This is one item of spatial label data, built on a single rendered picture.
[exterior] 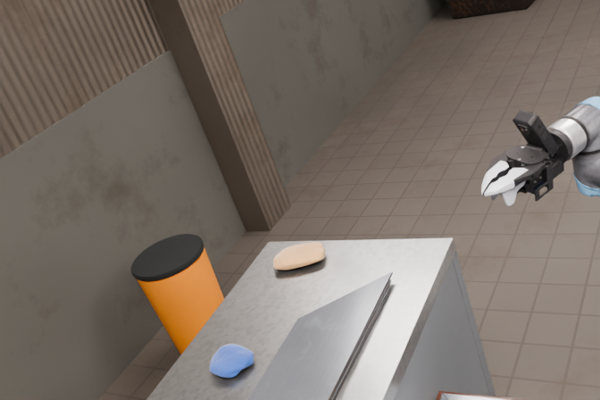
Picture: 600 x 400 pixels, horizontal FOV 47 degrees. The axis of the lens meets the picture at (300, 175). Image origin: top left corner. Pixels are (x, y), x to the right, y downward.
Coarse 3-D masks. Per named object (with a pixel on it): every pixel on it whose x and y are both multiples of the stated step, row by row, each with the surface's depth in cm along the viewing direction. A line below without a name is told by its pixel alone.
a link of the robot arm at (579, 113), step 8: (584, 104) 137; (592, 104) 136; (568, 112) 137; (576, 112) 135; (584, 112) 135; (592, 112) 135; (576, 120) 134; (584, 120) 134; (592, 120) 134; (584, 128) 133; (592, 128) 134; (592, 136) 134; (592, 144) 136
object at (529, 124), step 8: (520, 112) 126; (528, 112) 125; (512, 120) 127; (520, 120) 126; (528, 120) 124; (536, 120) 124; (520, 128) 127; (528, 128) 125; (536, 128) 125; (544, 128) 126; (528, 136) 129; (536, 136) 126; (544, 136) 127; (536, 144) 130; (544, 144) 127; (552, 144) 129; (552, 152) 130
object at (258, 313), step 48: (336, 240) 206; (384, 240) 198; (432, 240) 190; (240, 288) 200; (288, 288) 192; (336, 288) 184; (432, 288) 172; (240, 336) 179; (384, 336) 161; (192, 384) 168; (240, 384) 163; (384, 384) 148
